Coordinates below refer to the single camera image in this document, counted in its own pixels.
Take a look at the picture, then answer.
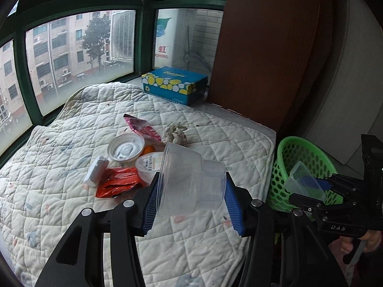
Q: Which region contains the white quilted mat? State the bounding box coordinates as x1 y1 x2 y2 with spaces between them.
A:
0 81 276 287

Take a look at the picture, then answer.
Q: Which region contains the green tree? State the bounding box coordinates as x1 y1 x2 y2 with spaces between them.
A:
81 15 110 69

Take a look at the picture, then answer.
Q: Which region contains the white plastic lid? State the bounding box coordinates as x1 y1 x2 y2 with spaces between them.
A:
108 134 145 162

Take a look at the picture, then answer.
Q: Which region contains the small labelled sauce cup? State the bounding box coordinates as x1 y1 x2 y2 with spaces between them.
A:
135 152 164 186

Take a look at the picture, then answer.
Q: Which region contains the clear plastic container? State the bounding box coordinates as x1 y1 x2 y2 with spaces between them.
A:
156 142 227 217

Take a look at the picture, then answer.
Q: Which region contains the pink apartment building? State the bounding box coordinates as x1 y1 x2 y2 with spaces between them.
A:
0 10 113 132

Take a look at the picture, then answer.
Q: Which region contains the blue tissue box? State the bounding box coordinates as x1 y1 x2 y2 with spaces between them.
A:
141 66 208 106

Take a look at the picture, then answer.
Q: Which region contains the small clear plastic cup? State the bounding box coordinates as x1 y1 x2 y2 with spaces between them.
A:
284 161 327 202

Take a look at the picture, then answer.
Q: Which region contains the brown wooden cabinet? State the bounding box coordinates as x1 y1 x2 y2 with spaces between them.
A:
208 0 332 132

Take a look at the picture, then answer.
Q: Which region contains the green window frame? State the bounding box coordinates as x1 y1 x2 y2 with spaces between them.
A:
0 0 231 168

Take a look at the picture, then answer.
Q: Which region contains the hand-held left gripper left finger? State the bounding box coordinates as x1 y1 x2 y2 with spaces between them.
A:
35 172 160 287

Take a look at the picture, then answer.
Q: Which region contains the pink snack wrapper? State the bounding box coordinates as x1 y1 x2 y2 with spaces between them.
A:
124 114 162 142

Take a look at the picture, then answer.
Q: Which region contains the white paper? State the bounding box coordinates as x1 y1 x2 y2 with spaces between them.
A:
162 122 188 146

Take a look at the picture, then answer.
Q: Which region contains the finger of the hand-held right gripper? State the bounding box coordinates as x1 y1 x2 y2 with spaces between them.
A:
299 173 364 199
288 193 350 216

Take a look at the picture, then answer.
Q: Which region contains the red snack wrapper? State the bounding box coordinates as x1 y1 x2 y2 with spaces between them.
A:
96 167 144 199

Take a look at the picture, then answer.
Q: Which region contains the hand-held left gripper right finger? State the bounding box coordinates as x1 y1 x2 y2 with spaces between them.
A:
223 172 349 287

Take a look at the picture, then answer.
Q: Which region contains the green plastic basket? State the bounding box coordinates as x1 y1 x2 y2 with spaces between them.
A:
267 137 344 213

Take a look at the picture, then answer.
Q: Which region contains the white printed air conditioner unit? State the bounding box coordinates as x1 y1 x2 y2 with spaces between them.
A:
154 9 195 69

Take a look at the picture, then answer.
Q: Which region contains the white wrapped packet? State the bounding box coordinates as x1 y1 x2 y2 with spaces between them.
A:
84 156 109 187

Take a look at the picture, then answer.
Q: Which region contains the person's right hand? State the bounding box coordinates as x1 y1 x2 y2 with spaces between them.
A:
339 230 383 256

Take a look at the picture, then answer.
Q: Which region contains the white louvered unit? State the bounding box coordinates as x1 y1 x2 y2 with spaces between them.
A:
110 10 136 63

